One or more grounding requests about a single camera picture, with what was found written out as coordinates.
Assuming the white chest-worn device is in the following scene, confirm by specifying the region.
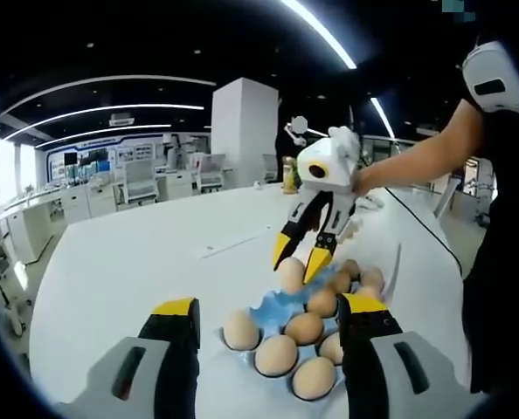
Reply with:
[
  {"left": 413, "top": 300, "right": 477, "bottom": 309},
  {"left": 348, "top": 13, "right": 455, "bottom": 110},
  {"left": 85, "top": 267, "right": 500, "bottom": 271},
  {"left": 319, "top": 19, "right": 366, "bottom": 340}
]
[{"left": 462, "top": 39, "right": 519, "bottom": 118}]

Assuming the white crumpled cloth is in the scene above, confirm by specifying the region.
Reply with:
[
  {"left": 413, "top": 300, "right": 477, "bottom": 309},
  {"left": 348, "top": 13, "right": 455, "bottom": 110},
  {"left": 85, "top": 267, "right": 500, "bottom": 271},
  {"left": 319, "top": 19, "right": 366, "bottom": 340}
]
[{"left": 357, "top": 195, "right": 390, "bottom": 211}]

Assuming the blue framed wall display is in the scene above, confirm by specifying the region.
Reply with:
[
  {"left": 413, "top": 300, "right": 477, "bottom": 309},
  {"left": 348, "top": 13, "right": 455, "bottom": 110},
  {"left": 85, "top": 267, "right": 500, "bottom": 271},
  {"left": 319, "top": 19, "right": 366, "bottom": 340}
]
[{"left": 45, "top": 135, "right": 164, "bottom": 182}]

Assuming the white table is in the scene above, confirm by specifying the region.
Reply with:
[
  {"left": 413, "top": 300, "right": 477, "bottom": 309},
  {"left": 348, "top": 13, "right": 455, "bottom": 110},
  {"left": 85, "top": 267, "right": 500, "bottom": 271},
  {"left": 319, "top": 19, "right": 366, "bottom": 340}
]
[{"left": 27, "top": 182, "right": 465, "bottom": 419}]

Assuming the blue egg tray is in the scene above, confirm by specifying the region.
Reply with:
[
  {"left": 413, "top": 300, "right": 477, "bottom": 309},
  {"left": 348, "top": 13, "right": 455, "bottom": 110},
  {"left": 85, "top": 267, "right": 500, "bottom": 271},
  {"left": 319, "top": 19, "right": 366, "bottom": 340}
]
[{"left": 218, "top": 261, "right": 391, "bottom": 401}]

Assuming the white workbench row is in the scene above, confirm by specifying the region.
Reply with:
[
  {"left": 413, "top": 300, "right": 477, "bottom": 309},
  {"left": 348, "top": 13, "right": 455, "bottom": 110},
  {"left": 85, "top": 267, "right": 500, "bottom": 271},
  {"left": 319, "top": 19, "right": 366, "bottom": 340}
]
[{"left": 0, "top": 185, "right": 116, "bottom": 263}]

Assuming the curved ceiling light strip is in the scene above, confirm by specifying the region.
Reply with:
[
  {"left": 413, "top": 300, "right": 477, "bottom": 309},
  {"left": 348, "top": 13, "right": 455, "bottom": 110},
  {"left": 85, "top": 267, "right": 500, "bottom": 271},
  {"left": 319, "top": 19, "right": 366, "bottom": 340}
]
[
  {"left": 0, "top": 74, "right": 217, "bottom": 115},
  {"left": 35, "top": 124, "right": 172, "bottom": 149},
  {"left": 3, "top": 103, "right": 206, "bottom": 141}
]

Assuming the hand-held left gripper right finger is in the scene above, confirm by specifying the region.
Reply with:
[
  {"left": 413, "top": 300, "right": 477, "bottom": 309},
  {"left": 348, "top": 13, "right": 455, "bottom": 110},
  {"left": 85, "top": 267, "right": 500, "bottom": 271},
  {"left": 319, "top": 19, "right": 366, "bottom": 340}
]
[{"left": 336, "top": 292, "right": 479, "bottom": 419}]

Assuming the person's black clothed torso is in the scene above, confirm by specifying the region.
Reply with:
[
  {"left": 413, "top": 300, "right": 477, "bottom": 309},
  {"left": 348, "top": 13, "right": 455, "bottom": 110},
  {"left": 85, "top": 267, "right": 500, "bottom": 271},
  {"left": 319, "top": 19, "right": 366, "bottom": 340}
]
[{"left": 459, "top": 82, "right": 519, "bottom": 394}]

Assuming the person's right hand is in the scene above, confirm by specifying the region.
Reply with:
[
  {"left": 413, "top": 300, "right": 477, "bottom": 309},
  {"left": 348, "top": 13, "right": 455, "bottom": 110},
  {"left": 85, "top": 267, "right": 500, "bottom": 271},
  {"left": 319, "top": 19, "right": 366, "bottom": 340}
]
[{"left": 351, "top": 166, "right": 378, "bottom": 196}]

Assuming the clear plastic egg tray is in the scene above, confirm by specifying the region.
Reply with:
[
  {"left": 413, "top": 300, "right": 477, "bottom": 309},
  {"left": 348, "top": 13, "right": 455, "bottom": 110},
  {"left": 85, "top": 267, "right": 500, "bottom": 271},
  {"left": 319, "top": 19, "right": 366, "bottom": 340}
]
[{"left": 337, "top": 191, "right": 403, "bottom": 302}]

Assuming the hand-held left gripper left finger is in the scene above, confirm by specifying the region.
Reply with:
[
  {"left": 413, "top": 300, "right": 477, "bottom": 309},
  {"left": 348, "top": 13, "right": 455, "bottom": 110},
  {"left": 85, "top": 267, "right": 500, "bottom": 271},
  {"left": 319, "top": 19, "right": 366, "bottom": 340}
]
[{"left": 69, "top": 296, "right": 203, "bottom": 419}]

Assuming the white square pillar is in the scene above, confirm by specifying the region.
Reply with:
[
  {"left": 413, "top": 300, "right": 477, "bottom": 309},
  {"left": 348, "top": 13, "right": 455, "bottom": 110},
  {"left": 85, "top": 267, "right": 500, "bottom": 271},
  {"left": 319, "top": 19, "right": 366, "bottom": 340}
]
[{"left": 211, "top": 77, "right": 280, "bottom": 189}]

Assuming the white laboratory machine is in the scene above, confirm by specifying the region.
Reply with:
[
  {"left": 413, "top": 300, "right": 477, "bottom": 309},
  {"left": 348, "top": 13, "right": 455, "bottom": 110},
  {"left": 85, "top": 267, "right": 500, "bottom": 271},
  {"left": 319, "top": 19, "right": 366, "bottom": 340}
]
[{"left": 165, "top": 134, "right": 190, "bottom": 175}]

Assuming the long ceiling light strip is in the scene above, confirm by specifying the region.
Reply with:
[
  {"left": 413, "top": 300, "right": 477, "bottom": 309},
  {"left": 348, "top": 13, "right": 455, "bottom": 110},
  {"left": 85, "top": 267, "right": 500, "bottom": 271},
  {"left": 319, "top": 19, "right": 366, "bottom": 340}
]
[
  {"left": 370, "top": 96, "right": 396, "bottom": 139},
  {"left": 280, "top": 0, "right": 357, "bottom": 70}
]

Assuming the yellow drink bottle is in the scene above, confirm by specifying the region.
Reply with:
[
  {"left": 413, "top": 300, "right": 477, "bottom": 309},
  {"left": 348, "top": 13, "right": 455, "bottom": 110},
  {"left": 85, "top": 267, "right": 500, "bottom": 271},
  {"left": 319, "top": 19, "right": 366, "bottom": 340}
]
[{"left": 281, "top": 156, "right": 298, "bottom": 193}]

